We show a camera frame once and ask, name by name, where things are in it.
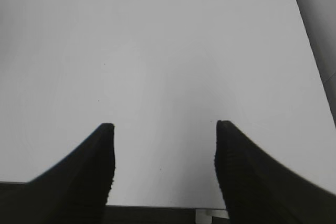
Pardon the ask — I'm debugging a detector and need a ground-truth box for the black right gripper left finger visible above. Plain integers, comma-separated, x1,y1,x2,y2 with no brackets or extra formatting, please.
1,123,116,223

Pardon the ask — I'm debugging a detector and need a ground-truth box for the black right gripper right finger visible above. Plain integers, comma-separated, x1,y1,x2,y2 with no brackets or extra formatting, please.
214,120,335,223

